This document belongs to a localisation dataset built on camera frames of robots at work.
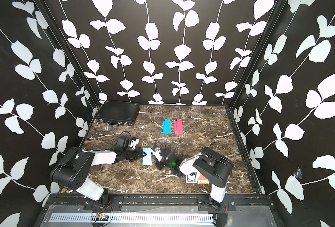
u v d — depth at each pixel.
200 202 0.73
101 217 0.71
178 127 1.05
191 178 0.82
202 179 0.80
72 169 0.46
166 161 0.73
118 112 1.18
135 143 0.88
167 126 1.05
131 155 0.80
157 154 0.77
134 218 0.70
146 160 0.90
